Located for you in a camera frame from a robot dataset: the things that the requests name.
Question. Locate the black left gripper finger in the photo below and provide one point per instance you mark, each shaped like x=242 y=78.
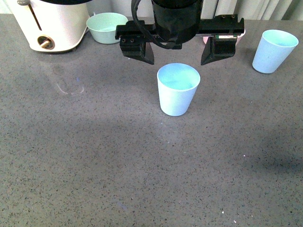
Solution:
x=136 y=47

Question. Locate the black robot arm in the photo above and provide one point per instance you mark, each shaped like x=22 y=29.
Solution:
x=175 y=23

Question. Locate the cream white toaster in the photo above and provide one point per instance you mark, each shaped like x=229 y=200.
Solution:
x=51 y=25

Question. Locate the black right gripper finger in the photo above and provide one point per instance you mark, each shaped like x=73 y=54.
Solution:
x=219 y=47

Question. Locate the grey curtain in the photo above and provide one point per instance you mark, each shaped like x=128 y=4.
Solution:
x=247 y=9

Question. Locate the pink bowl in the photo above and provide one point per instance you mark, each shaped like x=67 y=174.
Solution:
x=205 y=38

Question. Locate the blue cup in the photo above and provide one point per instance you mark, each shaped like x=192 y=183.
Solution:
x=273 y=48
x=177 y=84

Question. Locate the green bowl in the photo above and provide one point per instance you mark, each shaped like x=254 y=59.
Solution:
x=103 y=26

